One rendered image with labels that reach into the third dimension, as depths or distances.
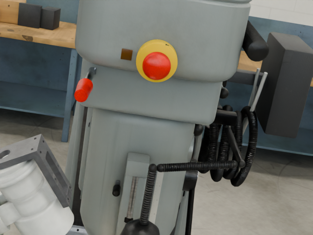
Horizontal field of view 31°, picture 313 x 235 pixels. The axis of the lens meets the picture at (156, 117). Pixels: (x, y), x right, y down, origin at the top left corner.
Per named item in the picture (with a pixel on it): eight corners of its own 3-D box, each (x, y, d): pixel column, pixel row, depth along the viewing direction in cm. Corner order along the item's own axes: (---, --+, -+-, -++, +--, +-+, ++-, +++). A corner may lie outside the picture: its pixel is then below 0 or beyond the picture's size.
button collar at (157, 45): (173, 85, 81) (180, 45, 79) (132, 79, 81) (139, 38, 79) (173, 81, 83) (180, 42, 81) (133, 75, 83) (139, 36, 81)
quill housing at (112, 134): (173, 270, 110) (203, 120, 99) (69, 255, 109) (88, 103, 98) (171, 220, 128) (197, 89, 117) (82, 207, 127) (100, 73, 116)
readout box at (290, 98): (301, 140, 132) (324, 54, 124) (263, 134, 131) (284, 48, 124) (283, 112, 150) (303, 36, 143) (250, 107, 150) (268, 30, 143)
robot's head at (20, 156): (10, 233, 66) (68, 214, 65) (-28, 178, 62) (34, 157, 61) (19, 199, 72) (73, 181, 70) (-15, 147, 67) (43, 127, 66)
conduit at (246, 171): (245, 202, 135) (264, 122, 128) (179, 191, 134) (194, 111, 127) (235, 169, 152) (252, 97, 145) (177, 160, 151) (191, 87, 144)
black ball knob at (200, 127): (202, 139, 117) (205, 126, 116) (188, 137, 116) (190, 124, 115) (201, 134, 119) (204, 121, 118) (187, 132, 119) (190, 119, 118)
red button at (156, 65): (168, 84, 78) (173, 56, 77) (139, 79, 78) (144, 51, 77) (168, 77, 81) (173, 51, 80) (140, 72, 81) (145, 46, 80)
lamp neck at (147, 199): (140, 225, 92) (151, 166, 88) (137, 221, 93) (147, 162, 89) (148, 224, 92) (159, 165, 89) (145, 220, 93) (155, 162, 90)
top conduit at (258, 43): (266, 63, 85) (271, 41, 84) (239, 59, 85) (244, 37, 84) (232, 13, 127) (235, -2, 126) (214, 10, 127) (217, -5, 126)
